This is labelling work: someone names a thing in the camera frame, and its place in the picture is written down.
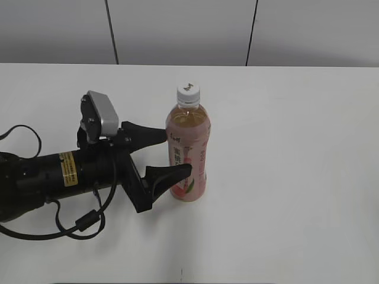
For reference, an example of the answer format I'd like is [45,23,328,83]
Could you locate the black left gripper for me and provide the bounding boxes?
[76,121,192,213]

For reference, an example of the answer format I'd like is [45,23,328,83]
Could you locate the pink label tea bottle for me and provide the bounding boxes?
[165,103,212,203]

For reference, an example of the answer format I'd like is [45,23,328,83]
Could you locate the white bottle cap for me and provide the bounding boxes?
[176,82,201,104]

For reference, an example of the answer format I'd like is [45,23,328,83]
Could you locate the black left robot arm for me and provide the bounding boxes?
[1,121,192,222]

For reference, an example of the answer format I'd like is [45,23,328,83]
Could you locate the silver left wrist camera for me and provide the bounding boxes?
[80,91,119,144]

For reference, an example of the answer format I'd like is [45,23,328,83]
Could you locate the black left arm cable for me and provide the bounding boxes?
[0,124,117,240]

